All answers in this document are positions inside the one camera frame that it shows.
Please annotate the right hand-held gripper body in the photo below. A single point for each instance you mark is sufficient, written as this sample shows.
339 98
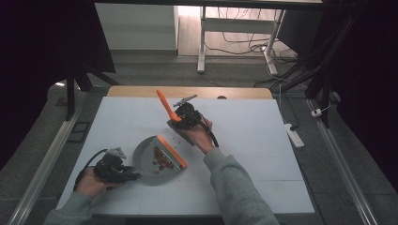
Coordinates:
188 115

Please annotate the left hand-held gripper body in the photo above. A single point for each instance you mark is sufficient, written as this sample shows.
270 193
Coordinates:
109 168

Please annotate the grey dustpan with orange edge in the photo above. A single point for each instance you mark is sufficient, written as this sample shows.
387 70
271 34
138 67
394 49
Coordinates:
145 159

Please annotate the pile of red beans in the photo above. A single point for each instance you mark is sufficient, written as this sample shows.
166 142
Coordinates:
160 160

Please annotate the person's right hand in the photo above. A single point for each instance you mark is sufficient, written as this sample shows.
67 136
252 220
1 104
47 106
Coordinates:
200 137

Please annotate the person's left hand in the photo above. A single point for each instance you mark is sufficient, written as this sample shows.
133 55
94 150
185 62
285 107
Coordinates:
90 185

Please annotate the black table grommet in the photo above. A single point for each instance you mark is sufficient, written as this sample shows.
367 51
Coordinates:
221 97

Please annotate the wooden table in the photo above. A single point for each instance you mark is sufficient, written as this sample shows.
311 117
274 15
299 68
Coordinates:
140 92

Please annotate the black floor plate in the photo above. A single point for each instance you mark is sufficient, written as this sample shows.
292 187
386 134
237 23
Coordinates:
79 132

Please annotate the black metal stand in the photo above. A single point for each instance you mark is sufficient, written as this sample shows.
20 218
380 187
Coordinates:
70 93
325 93

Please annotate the white cabinet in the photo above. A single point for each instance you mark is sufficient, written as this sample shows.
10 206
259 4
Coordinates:
137 28

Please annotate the white power strip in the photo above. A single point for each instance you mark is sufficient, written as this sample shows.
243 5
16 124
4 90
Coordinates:
295 137

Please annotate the white plug adapter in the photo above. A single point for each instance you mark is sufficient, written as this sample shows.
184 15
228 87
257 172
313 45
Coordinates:
316 112

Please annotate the dark curtain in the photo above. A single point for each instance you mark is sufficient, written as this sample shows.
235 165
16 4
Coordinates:
369 78
31 62

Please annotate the aluminium rail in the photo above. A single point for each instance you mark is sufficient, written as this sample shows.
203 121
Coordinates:
344 170
43 165

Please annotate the white desk frame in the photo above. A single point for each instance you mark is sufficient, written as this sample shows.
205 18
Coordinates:
237 25

